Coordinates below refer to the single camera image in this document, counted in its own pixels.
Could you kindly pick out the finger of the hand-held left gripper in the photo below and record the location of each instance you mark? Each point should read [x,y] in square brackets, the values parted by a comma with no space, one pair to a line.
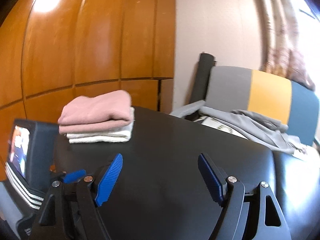
[73,176]

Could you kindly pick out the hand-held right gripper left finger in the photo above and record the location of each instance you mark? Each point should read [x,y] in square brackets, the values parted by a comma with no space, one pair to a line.
[110,180]

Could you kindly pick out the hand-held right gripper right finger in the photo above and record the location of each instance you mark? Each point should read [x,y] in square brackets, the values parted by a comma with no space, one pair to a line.
[210,180]

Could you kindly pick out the cat print cushion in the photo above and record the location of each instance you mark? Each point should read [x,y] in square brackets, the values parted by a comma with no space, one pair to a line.
[220,125]

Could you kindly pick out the grey garment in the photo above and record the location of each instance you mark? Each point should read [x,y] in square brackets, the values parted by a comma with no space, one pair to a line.
[250,127]

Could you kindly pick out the folded pink sweater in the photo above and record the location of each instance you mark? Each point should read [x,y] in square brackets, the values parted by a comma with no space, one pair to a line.
[95,110]

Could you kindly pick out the grey padded armrest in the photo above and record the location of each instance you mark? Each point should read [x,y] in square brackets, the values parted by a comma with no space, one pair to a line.
[185,110]

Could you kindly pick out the black rolled mat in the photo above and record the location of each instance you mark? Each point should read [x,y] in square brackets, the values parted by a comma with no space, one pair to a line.
[202,80]

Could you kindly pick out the grey yellow blue sofa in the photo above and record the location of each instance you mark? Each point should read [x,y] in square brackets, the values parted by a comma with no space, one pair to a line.
[270,92]

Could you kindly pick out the orange wooden wardrobe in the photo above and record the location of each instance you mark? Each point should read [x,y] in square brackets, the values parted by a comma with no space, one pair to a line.
[75,42]

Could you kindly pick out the patterned beige curtain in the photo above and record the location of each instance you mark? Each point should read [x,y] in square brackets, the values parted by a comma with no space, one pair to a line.
[280,42]

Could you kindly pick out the bright window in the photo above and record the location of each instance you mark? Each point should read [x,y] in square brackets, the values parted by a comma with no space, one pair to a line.
[310,42]

